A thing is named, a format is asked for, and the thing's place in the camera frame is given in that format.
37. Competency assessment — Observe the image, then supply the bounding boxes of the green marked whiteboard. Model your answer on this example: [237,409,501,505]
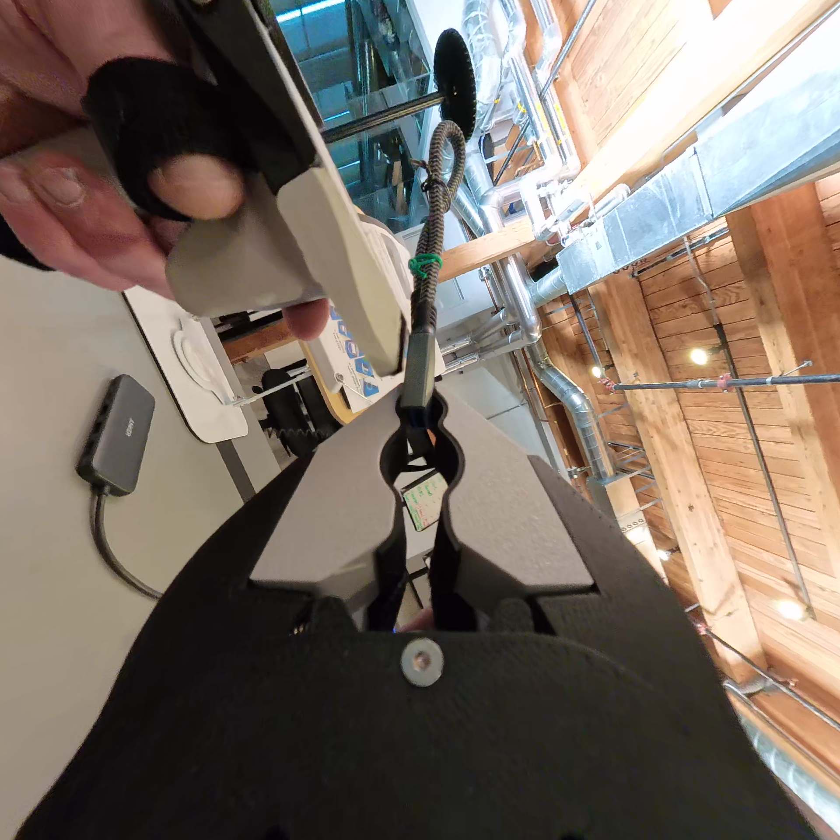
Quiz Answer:
[401,474,450,534]

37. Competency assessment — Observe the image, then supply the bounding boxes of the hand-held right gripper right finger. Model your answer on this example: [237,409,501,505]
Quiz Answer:
[439,388,594,615]

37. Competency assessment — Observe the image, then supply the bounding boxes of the braided usb cable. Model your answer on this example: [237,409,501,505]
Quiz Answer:
[394,121,468,460]

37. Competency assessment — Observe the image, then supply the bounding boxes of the instruction sheet wooden board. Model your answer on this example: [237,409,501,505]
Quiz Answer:
[305,217,418,425]

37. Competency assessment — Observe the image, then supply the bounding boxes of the person's left hand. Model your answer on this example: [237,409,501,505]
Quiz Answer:
[0,0,332,342]

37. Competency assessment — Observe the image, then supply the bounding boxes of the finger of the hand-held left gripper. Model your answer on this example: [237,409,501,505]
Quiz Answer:
[276,167,408,376]

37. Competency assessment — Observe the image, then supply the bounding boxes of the white object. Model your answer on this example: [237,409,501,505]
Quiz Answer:
[77,374,157,498]

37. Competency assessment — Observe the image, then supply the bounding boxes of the black pole with round disc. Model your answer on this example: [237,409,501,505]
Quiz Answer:
[322,29,479,145]

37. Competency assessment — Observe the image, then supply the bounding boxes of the silver ventilation ducts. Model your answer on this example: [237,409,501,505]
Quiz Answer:
[447,0,840,489]

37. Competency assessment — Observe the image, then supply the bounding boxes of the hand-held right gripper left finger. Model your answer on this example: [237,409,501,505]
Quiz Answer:
[250,394,405,618]

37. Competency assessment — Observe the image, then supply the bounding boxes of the wooden post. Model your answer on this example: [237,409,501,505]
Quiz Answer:
[439,216,560,284]

